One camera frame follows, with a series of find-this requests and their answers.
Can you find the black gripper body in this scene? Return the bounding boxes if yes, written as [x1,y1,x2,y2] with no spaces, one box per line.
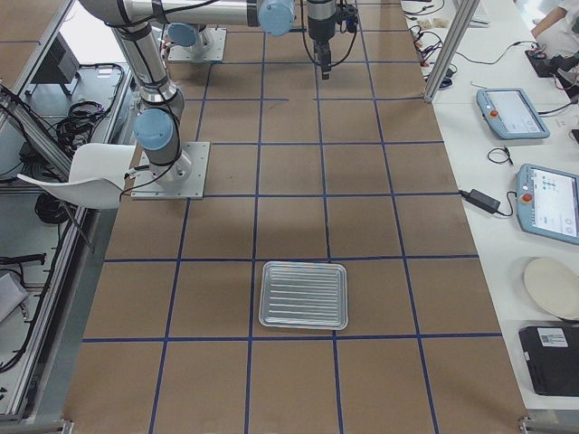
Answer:
[308,16,336,45]

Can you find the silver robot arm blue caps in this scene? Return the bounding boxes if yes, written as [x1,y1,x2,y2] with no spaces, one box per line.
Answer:
[81,1,296,127]

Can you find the silver ridged metal tray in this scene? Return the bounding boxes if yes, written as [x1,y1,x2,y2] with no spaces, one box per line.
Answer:
[259,261,348,331]

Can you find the brown cardboard table mat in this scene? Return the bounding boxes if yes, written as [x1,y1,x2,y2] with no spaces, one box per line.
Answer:
[64,1,525,433]

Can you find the small wooden pieces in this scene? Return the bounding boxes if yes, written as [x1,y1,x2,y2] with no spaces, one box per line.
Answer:
[416,17,450,30]

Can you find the far blue teach pendant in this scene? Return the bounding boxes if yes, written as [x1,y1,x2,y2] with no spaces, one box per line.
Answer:
[476,88,550,140]

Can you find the blue teach pendant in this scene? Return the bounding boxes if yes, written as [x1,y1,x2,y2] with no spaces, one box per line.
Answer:
[476,88,550,140]
[516,164,578,245]

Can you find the black power adapter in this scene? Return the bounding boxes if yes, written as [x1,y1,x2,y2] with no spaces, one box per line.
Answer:
[459,189,500,214]

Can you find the white plastic chair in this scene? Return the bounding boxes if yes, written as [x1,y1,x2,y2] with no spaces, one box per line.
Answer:
[17,143,136,210]

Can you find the near blue teach pendant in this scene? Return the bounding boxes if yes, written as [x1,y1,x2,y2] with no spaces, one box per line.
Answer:
[516,164,578,245]

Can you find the cream round plate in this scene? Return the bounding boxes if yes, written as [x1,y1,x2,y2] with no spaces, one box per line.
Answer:
[523,258,578,321]

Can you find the black flat case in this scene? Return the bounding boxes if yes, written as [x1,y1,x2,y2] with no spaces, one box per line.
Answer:
[518,326,578,397]

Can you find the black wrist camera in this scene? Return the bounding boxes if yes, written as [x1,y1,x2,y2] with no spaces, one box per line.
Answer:
[336,1,359,33]

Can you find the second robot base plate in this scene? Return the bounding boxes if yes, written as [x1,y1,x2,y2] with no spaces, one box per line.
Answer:
[166,27,227,63]

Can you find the aluminium frame post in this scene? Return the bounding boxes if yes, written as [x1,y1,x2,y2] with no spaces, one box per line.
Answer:
[423,0,479,103]

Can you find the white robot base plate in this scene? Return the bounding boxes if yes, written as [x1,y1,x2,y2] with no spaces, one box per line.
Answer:
[129,142,210,200]

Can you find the black cable bundle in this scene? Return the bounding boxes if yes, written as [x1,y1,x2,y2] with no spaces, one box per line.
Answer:
[53,100,109,150]

